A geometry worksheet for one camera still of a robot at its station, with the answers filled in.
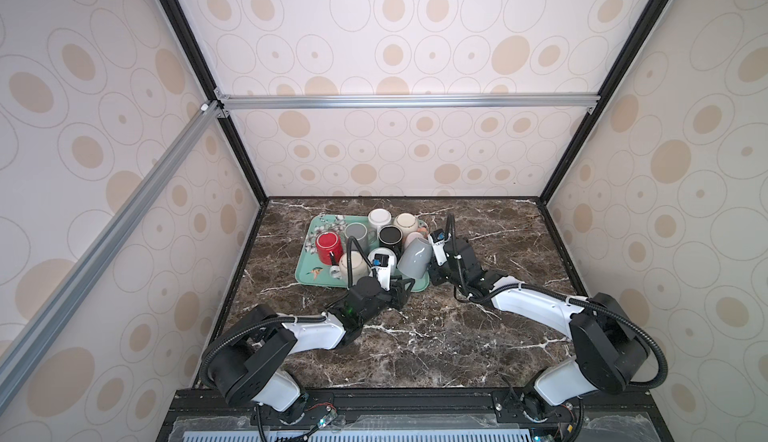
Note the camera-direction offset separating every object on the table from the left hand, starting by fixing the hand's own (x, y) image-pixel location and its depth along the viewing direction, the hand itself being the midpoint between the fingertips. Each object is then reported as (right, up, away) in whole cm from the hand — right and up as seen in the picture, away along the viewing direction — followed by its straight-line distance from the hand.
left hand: (418, 278), depth 82 cm
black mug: (-7, +11, +16) cm, 21 cm away
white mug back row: (-11, +17, +22) cm, 30 cm away
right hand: (+5, +5, +7) cm, 10 cm away
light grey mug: (-1, +5, 0) cm, 5 cm away
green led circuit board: (-23, -32, -11) cm, 41 cm away
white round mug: (-10, +7, +13) cm, 17 cm away
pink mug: (-1, +11, +14) cm, 18 cm away
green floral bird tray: (-35, 0, +17) cm, 39 cm away
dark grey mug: (-17, +12, +13) cm, 25 cm away
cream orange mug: (-2, +15, +18) cm, 24 cm away
